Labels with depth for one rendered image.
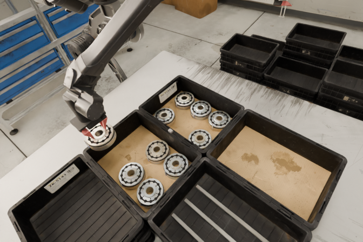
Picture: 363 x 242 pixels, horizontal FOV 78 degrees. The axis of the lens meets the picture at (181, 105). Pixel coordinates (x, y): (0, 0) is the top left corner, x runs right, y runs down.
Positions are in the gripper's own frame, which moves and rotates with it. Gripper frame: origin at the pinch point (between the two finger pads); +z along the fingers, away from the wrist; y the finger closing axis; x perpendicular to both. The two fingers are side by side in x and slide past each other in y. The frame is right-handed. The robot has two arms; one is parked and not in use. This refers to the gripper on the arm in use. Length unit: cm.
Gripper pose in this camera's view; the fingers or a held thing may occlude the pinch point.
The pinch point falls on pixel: (98, 132)
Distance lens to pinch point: 86.7
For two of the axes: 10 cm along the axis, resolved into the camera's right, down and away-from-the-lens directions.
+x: -7.4, -4.3, 5.2
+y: 6.6, -6.0, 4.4
